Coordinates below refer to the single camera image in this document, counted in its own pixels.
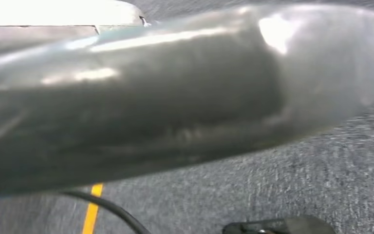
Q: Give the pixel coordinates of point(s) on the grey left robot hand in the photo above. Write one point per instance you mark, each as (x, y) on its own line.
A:
(174, 97)

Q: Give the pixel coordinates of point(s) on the steel workbench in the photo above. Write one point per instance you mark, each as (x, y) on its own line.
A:
(45, 13)

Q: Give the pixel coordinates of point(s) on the yellow floor tape strip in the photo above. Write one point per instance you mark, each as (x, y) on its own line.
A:
(91, 213)

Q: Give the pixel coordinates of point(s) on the black robot foot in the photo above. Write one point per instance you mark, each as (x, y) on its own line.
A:
(287, 226)

